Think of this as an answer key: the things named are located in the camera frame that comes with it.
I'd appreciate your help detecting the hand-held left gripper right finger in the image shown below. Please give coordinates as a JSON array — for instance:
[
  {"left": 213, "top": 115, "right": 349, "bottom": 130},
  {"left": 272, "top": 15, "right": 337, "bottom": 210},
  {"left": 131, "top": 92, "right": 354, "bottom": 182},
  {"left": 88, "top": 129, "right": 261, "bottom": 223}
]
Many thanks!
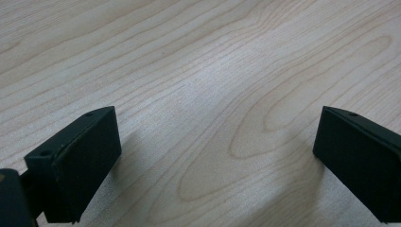
[{"left": 312, "top": 105, "right": 401, "bottom": 223}]

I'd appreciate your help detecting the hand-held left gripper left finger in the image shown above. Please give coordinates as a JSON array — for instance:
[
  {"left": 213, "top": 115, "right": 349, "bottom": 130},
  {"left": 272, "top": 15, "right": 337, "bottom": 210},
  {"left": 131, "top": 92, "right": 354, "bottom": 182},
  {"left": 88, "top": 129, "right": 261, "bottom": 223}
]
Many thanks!
[{"left": 24, "top": 105, "right": 123, "bottom": 224}]

